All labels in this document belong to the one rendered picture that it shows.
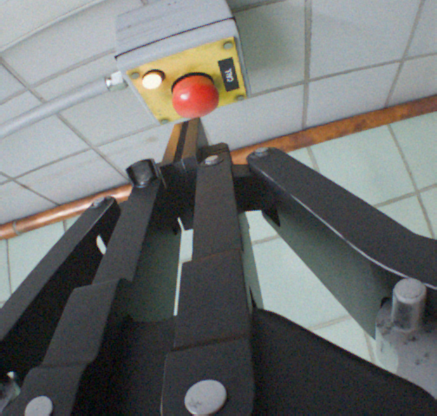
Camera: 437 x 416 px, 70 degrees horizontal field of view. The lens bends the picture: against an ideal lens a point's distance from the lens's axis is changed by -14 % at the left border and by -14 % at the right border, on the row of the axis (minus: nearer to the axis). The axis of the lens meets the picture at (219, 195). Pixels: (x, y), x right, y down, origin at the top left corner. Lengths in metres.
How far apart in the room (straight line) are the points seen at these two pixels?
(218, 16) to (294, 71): 0.19
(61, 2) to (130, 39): 0.07
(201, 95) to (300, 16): 0.16
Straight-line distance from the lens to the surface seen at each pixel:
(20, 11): 0.32
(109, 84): 0.34
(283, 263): 0.55
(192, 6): 0.31
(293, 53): 0.43
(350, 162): 0.61
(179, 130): 0.18
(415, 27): 0.50
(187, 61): 0.29
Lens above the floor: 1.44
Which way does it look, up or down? 5 degrees up
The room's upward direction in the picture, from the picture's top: 106 degrees counter-clockwise
